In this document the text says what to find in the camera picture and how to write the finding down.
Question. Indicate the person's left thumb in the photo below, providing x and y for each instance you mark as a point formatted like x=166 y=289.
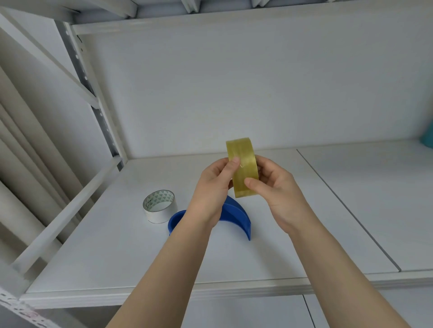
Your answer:
x=232 y=170

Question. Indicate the beige curtain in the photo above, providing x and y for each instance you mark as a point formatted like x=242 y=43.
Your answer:
x=20 y=152

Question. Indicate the person's left forearm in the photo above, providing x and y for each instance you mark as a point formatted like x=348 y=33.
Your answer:
x=169 y=273

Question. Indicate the white double-sided tape roll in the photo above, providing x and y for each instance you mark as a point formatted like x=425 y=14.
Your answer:
x=159 y=213

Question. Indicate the teal object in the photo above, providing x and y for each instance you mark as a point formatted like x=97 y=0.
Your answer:
x=428 y=138

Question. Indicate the yellow clear tape roll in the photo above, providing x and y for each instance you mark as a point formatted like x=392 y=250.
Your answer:
x=242 y=152

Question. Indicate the person's right thumb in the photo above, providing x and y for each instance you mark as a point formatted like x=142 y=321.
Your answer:
x=253 y=185

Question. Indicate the white metal shelf rack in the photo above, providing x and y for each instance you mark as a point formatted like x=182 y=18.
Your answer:
x=101 y=111

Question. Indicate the person's right hand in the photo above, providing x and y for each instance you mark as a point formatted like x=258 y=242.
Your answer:
x=280 y=196

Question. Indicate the person's right forearm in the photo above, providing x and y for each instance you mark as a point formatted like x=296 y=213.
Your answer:
x=338 y=277

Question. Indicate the person's left hand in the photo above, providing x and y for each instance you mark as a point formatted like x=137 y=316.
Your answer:
x=206 y=196

